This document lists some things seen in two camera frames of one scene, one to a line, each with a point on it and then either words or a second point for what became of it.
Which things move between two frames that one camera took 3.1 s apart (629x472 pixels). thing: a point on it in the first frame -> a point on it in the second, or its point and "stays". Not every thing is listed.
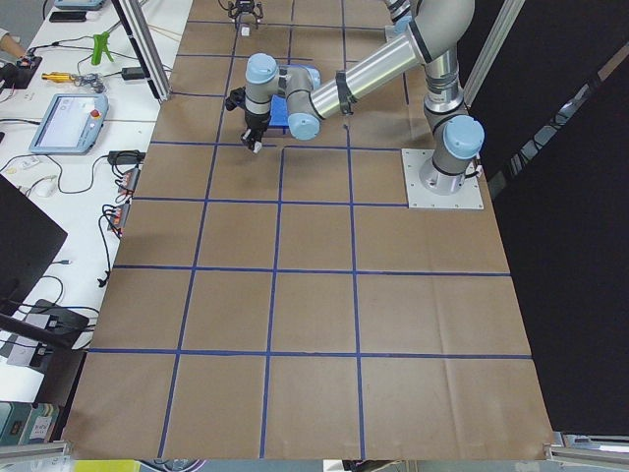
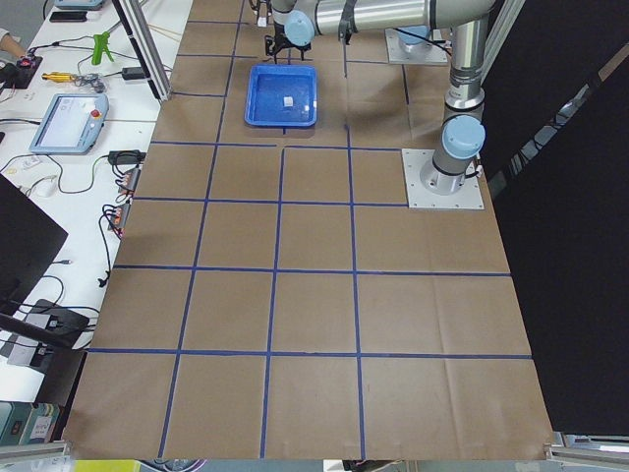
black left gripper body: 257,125 -> 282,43
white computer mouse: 45,189 stays
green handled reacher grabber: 100,43 stays
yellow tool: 60,78 stays
